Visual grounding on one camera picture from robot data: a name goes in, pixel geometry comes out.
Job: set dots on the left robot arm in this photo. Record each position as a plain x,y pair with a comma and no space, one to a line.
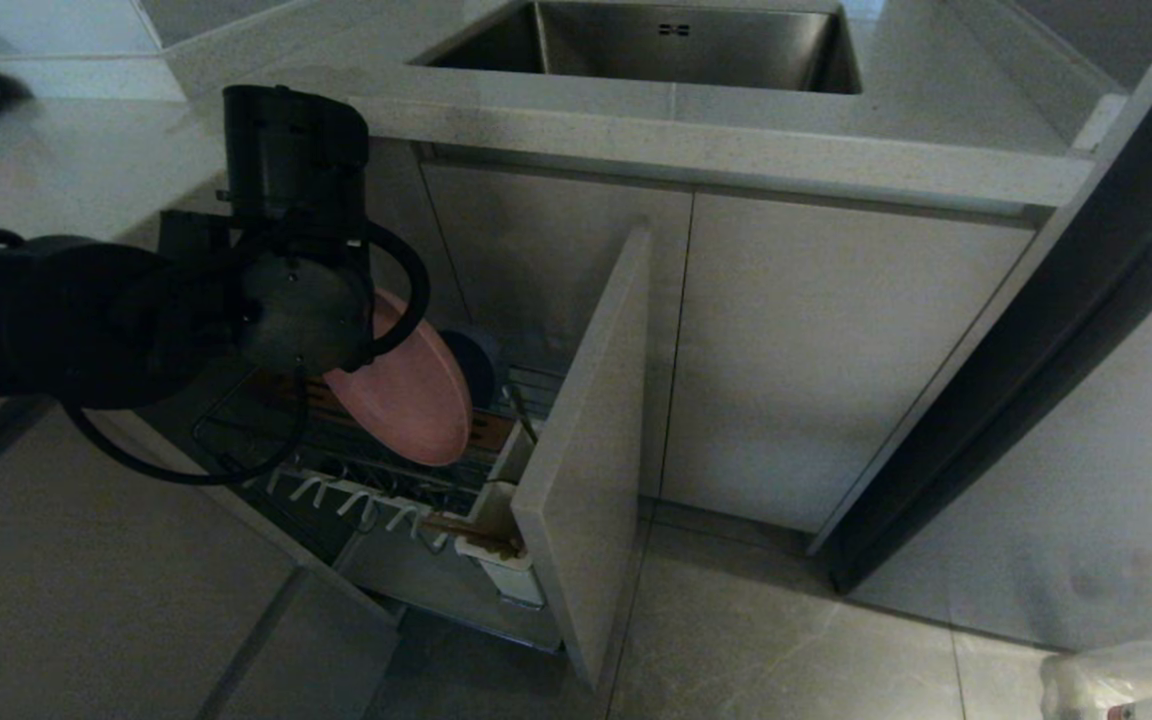
56,310

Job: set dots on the grey pull-out drawer front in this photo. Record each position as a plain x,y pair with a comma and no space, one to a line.
586,450

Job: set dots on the dark blue bowl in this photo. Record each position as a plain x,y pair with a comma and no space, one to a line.
471,360

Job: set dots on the pink round plate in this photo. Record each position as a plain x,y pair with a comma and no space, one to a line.
406,395

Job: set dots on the wooden chopsticks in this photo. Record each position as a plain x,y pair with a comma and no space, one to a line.
466,530

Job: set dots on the white utensil holder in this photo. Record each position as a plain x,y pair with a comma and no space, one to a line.
511,580

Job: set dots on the grey cabinet door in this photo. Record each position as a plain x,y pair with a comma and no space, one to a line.
826,360

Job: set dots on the stainless steel sink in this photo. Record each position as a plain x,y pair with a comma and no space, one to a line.
676,45

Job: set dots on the dark tall appliance door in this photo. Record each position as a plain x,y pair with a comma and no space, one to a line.
1056,330

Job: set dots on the clear plastic bag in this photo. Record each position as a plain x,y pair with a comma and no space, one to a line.
1126,675

